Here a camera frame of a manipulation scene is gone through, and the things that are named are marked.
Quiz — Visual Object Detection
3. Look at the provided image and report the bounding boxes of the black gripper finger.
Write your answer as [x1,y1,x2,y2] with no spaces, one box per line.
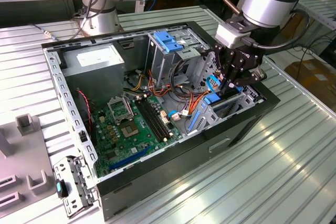
[228,66,268,90]
[213,44,229,96]

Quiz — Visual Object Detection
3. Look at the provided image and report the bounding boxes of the long blue data wire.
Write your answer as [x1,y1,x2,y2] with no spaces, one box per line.
[206,75,222,91]

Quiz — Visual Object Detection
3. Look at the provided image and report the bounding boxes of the hard disk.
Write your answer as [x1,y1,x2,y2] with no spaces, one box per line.
[187,85,244,132]

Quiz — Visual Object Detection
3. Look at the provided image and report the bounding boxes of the grey metal disk bay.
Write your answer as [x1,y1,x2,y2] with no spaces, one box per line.
[186,50,265,136]

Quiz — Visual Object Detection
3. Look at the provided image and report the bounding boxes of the blue plastic drive latch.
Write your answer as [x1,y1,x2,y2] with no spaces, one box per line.
[153,31,184,53]

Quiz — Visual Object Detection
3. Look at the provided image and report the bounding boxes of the grey optical drive cage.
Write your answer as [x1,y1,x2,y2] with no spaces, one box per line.
[145,28,215,88]

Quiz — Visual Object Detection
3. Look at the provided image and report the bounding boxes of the large brown cardboard box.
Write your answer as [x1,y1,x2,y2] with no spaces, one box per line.
[285,60,336,106]

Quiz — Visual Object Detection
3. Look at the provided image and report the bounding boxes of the black RAM slot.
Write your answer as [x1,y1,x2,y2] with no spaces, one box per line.
[135,95,166,143]
[141,94,172,141]

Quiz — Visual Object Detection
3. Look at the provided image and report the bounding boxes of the metal slat side table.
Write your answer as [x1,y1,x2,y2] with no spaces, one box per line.
[293,0,336,49]

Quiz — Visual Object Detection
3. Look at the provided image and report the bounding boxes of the black open PC case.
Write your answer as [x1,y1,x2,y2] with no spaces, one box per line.
[40,20,281,222]

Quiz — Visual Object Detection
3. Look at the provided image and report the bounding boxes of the metal socket cover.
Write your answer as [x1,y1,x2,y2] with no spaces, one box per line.
[107,97,132,123]

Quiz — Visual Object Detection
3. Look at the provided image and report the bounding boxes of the CPU socket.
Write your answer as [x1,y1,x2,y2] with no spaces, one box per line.
[118,120,140,140]

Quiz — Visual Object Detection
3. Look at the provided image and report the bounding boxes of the grey power supply unit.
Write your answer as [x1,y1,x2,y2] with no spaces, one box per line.
[60,43,125,109]

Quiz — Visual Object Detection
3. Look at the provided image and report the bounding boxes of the green motherboard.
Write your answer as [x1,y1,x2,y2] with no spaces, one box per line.
[90,94,184,179]

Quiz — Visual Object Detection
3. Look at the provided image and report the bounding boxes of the blue expansion slot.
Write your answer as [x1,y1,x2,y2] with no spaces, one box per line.
[109,144,152,171]

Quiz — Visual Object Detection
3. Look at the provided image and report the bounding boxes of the black case fan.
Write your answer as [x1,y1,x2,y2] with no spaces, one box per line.
[75,89,93,145]

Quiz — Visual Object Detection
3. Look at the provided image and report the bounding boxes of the black tab with blue mark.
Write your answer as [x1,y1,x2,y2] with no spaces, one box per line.
[54,178,69,199]

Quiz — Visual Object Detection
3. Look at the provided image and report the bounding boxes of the grey parts rack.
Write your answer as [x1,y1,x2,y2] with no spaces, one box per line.
[0,113,62,210]

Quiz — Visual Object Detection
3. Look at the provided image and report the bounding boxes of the black camera cable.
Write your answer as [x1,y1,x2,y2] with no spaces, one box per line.
[240,8,311,49]

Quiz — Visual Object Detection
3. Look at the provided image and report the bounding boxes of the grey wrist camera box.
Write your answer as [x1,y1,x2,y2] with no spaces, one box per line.
[215,23,253,49]

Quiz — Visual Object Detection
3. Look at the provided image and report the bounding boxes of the orange red wire bundle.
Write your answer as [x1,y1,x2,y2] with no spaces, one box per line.
[147,69,212,116]

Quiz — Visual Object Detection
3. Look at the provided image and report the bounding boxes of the black cable bundle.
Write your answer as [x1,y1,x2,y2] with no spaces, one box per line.
[169,60,202,98]

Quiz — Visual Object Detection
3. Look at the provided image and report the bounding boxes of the brown cable sleeve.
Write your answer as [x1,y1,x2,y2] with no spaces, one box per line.
[222,0,242,15]

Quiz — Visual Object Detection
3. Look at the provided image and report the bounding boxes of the short blue data wire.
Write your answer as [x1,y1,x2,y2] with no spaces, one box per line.
[167,110,181,122]

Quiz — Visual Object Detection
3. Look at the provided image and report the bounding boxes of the yellow black wire bundle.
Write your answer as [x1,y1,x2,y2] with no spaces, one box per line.
[130,74,145,91]

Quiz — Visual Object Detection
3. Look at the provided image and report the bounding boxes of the red black fan wire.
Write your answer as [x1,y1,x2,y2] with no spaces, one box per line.
[75,89,93,133]

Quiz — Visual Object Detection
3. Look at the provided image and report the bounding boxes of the black cable with plug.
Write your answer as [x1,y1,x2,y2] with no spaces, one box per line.
[29,0,111,41]

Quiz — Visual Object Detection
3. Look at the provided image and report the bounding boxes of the grey expansion bracket latch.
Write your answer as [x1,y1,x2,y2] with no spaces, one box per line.
[52,154,100,219]

